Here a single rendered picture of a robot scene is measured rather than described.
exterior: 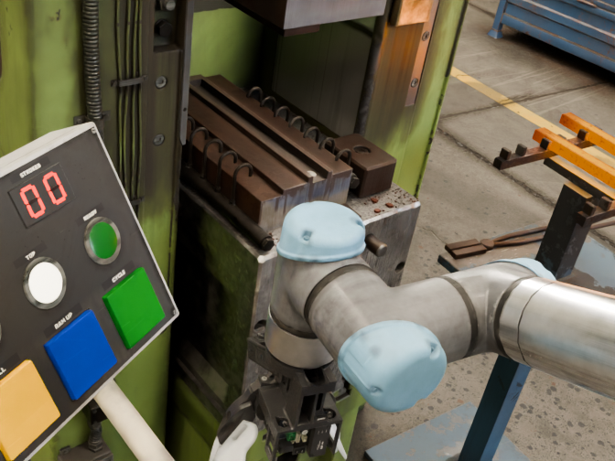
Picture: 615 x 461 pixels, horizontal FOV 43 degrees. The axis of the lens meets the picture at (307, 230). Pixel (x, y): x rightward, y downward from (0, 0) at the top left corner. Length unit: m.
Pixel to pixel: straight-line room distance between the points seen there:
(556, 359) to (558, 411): 1.91
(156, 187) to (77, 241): 0.40
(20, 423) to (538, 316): 0.54
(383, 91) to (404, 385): 1.02
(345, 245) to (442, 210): 2.61
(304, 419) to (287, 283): 0.16
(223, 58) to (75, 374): 0.97
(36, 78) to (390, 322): 0.68
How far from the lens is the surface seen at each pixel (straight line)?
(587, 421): 2.55
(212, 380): 1.58
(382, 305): 0.63
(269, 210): 1.29
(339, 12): 1.20
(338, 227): 0.68
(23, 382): 0.88
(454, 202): 3.35
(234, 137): 1.42
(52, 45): 1.13
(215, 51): 1.71
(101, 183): 0.98
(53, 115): 1.17
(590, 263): 1.84
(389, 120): 1.63
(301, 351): 0.73
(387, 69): 1.55
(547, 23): 5.21
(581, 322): 0.61
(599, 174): 1.62
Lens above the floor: 1.66
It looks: 34 degrees down
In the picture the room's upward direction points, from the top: 10 degrees clockwise
